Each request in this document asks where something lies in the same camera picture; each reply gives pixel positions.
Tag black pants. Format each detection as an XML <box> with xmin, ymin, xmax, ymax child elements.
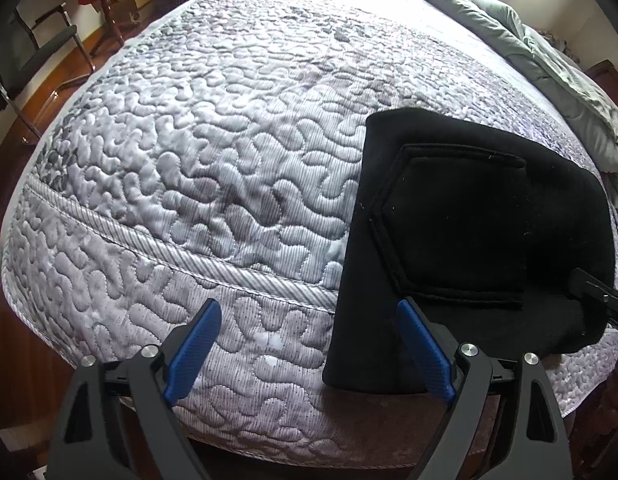
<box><xmin>323</xmin><ymin>108</ymin><xmax>616</xmax><ymax>394</ymax></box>

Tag grey green comforter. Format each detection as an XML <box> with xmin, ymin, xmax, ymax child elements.
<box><xmin>348</xmin><ymin>0</ymin><xmax>618</xmax><ymax>174</ymax></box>

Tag quilted lavender bedspread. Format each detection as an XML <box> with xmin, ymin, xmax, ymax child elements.
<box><xmin>0</xmin><ymin>0</ymin><xmax>618</xmax><ymax>469</ymax></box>

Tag wooden headboard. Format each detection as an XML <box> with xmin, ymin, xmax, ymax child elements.
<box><xmin>586</xmin><ymin>60</ymin><xmax>618</xmax><ymax>106</ymax></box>

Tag wooden coat rack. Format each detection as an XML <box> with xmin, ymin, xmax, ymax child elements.
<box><xmin>90</xmin><ymin>0</ymin><xmax>125</xmax><ymax>58</ymax></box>

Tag black mesh chair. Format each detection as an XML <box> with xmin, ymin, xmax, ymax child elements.
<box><xmin>0</xmin><ymin>2</ymin><xmax>96</xmax><ymax>140</ymax></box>

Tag cardboard box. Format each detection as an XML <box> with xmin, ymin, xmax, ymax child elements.
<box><xmin>111</xmin><ymin>0</ymin><xmax>156</xmax><ymax>23</ymax></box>

